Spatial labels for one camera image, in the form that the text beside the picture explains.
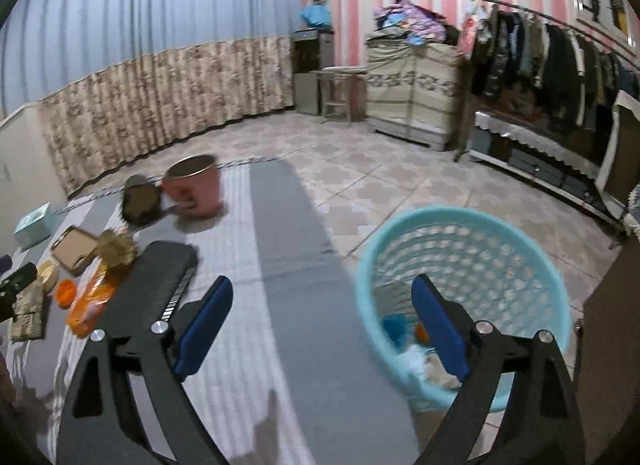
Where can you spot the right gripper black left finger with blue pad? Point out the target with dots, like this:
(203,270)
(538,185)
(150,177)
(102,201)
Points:
(101,423)

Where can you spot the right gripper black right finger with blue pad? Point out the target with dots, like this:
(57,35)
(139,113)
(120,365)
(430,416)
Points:
(541,423)

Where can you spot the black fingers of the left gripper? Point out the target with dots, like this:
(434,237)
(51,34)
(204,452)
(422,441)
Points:
(12,285)

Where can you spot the printed paper package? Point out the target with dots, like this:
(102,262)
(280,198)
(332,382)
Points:
(27,323)

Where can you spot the beige cloth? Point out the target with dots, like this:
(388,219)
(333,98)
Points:
(425,364)

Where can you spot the black ribbed foam pad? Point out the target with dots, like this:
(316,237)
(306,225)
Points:
(160,271)

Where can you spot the blue plastic wrapper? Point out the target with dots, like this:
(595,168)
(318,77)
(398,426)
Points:
(396,329)

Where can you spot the cream round lid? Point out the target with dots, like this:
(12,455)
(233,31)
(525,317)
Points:
(48,275)

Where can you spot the teal tissue box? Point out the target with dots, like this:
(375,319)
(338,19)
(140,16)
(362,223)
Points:
(34,227)

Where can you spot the orange plastic lid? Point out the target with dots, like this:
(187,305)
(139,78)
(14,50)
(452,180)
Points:
(65,293)

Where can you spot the brown rectangular tray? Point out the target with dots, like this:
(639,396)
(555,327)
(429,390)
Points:
(74,250)

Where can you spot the orange snack packet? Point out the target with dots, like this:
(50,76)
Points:
(97,293)

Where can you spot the dark cabinet at right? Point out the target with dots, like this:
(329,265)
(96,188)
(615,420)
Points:
(607,369)

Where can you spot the orange peel piece upper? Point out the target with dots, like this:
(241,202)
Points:
(420,335)

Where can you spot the light blue plastic laundry basket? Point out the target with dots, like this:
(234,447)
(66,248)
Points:
(494,270)

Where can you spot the dark round lid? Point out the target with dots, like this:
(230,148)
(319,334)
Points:
(141,201)

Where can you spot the grey striped table cloth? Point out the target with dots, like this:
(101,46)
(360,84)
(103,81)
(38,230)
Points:
(234,340)

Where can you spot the pink metal-rimmed mug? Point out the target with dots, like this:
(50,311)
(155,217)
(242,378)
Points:
(193,184)

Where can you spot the blue patterned fringed cloth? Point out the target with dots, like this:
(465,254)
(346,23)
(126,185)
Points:
(631,217)

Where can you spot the blue and floral curtain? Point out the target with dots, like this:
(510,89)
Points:
(114,80)

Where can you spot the low bench with lace cover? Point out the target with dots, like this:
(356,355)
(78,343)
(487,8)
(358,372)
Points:
(542,161)

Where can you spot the cloth-covered cabinet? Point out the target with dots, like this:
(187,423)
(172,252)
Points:
(413,92)

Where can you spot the clothes rack with dark garments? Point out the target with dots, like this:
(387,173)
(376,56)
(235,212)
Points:
(544,74)

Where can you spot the water dispenser cabinet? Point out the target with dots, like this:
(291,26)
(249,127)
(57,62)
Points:
(312,50)

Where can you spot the blue bag on dispenser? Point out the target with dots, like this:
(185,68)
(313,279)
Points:
(316,15)

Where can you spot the pile of colourful clothes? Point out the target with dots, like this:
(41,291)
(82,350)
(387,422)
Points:
(418,25)

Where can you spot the framed wall picture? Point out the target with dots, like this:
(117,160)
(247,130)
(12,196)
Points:
(614,18)

